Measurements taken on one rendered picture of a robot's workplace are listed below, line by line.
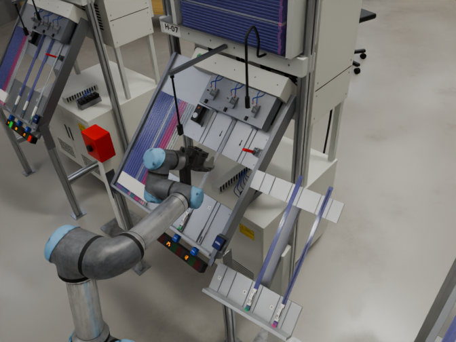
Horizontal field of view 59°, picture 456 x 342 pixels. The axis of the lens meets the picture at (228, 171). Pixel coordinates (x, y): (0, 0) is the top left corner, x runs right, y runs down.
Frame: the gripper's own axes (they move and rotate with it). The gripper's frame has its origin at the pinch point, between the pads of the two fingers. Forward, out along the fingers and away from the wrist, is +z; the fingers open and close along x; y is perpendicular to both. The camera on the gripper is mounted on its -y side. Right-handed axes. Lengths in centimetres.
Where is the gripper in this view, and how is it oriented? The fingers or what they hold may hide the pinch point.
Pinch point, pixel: (210, 166)
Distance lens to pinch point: 167.9
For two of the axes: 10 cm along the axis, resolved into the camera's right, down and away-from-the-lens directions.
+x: -7.4, -4.0, 5.4
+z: 5.8, 0.2, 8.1
